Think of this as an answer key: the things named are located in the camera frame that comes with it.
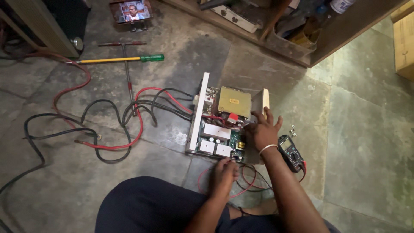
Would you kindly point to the black digital multimeter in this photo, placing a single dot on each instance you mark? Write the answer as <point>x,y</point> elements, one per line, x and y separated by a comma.
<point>291,153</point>

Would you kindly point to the white inverter chassis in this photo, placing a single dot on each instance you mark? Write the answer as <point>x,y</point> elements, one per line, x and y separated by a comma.
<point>198,116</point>

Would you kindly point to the black phone stand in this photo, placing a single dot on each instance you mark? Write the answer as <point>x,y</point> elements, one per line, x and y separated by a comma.
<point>139,26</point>

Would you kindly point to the beige and black cabinet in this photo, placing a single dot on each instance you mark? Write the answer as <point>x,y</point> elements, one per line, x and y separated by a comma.
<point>48,22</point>

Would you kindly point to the person's dark blue shorts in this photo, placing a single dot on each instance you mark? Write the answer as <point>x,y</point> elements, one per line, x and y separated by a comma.
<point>148,207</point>

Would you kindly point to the person's left fingers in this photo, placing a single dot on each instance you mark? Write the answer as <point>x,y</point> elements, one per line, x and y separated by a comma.
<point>230,163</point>

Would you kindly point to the small metal screws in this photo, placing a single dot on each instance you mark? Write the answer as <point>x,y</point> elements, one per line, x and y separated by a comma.
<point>293,130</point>

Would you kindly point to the wooden shelf with clutter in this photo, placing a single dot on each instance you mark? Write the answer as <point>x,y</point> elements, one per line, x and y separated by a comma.
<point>291,35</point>

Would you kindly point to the person's left hand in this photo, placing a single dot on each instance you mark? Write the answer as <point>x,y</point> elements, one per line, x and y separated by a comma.
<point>222,179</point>

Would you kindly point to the brown cardboard carton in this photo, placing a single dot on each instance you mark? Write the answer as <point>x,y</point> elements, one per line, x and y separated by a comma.
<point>404,45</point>

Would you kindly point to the silver wrist bangle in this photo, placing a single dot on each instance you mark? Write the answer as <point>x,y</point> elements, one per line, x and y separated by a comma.
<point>267,147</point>

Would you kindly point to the red multimeter test lead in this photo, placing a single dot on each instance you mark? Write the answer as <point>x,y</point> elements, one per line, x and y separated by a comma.
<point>249,181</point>

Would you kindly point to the person's right hand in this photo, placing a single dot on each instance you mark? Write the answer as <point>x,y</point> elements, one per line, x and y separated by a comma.
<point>264,134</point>

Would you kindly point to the yellow wrapped transformer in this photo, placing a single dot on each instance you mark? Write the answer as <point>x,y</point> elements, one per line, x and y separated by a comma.
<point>234,102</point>

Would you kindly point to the black multimeter test lead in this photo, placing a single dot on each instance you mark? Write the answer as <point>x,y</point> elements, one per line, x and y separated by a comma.
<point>255,186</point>

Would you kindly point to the phone with lit screen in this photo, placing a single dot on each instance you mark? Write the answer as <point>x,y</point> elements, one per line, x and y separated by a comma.
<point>131,11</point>

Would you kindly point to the red block component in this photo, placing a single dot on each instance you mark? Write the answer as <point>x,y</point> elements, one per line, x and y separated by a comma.
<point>233,117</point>

